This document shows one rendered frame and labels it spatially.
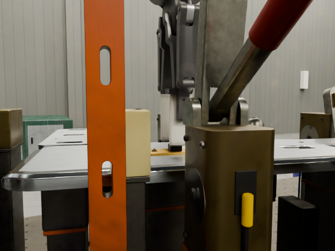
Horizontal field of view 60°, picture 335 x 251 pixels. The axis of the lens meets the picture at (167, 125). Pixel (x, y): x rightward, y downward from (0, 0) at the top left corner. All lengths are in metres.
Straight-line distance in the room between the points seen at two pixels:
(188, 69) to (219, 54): 0.10
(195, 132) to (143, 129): 0.05
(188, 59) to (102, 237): 0.22
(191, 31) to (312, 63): 11.01
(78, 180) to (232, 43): 0.19
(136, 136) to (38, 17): 7.10
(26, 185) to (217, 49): 0.21
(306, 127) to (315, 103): 10.67
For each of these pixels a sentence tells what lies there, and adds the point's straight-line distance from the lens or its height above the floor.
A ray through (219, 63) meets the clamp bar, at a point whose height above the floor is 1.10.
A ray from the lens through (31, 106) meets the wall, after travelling 7.09.
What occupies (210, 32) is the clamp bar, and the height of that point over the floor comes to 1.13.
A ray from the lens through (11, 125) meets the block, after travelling 0.51.
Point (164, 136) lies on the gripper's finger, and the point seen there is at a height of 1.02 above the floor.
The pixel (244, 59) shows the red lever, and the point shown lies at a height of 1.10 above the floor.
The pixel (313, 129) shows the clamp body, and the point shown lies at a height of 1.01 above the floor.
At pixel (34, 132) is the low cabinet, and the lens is 5.03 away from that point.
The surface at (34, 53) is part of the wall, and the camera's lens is 7.17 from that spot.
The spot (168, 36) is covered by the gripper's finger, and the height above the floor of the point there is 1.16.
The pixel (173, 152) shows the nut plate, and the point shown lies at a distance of 0.40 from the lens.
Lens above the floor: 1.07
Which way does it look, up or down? 5 degrees down
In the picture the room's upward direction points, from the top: straight up
